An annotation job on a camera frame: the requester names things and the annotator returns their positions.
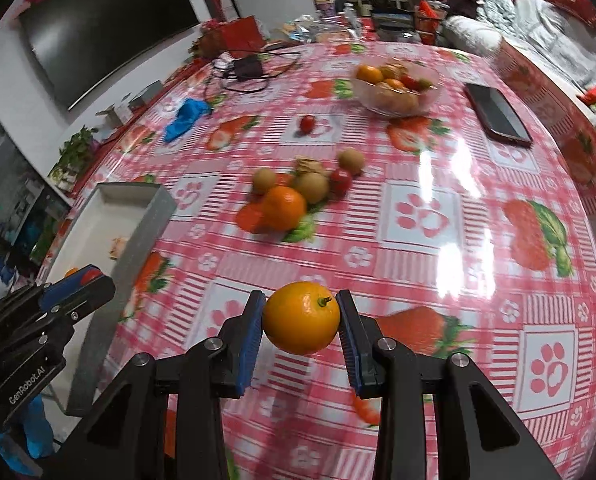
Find smooth orange with stem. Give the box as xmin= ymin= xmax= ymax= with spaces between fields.
xmin=262 ymin=281 xmax=341 ymax=357

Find black television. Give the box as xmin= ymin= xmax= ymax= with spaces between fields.
xmin=16 ymin=0 xmax=201 ymax=111

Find orange in glass bowl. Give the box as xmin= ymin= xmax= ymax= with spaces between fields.
xmin=355 ymin=64 xmax=385 ymax=85

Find sofa with grey bedding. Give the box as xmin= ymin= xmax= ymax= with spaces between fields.
xmin=443 ymin=0 xmax=596 ymax=126

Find black cable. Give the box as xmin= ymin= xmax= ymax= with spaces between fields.
xmin=203 ymin=47 xmax=303 ymax=106

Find blue cloth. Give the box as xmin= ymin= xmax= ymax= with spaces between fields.
xmin=164 ymin=99 xmax=213 ymax=143

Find strawberry print tablecloth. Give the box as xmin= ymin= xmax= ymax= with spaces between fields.
xmin=42 ymin=40 xmax=596 ymax=480

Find white tray with grey rim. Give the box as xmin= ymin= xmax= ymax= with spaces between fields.
xmin=38 ymin=182 xmax=179 ymax=416

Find black power adapter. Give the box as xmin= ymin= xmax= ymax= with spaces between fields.
xmin=233 ymin=56 xmax=265 ymax=81

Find red patterned cushion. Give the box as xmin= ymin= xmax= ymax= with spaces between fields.
xmin=548 ymin=0 xmax=596 ymax=28

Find black smartphone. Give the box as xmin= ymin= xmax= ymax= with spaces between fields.
xmin=464 ymin=82 xmax=535 ymax=148

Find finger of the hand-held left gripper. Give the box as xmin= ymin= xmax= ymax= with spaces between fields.
xmin=38 ymin=265 xmax=91 ymax=311
xmin=42 ymin=276 xmax=117 ymax=333

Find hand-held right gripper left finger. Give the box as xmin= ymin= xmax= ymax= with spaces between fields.
xmin=52 ymin=290 xmax=267 ymax=480

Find dark glass container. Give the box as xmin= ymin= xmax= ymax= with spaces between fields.
xmin=373 ymin=10 xmax=416 ymax=43

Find red box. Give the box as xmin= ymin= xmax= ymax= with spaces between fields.
xmin=218 ymin=16 xmax=263 ymax=53

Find clear glass bowl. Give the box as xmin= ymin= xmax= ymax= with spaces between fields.
xmin=352 ymin=60 xmax=441 ymax=118

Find clear plastic bags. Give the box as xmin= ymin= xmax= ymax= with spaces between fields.
xmin=283 ymin=12 xmax=363 ymax=43

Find potted green plant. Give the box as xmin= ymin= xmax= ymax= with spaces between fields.
xmin=52 ymin=127 xmax=101 ymax=186

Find small grey box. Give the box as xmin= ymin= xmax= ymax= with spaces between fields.
xmin=128 ymin=81 xmax=163 ymax=111

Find small white box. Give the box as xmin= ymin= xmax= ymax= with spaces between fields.
xmin=96 ymin=102 xmax=133 ymax=126

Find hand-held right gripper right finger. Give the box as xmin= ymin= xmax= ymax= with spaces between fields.
xmin=334 ymin=289 xmax=563 ymax=480

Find glass cabinet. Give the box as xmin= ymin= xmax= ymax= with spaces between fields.
xmin=0 ymin=110 xmax=71 ymax=276

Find red snack bag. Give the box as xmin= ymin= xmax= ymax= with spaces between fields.
xmin=414 ymin=0 xmax=449 ymax=43

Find person's left hand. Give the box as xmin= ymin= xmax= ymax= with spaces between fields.
xmin=0 ymin=395 xmax=54 ymax=476

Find round brown fruit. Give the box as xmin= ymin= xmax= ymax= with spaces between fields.
xmin=338 ymin=148 xmax=366 ymax=175
xmin=293 ymin=171 xmax=330 ymax=205
xmin=252 ymin=168 xmax=279 ymax=195

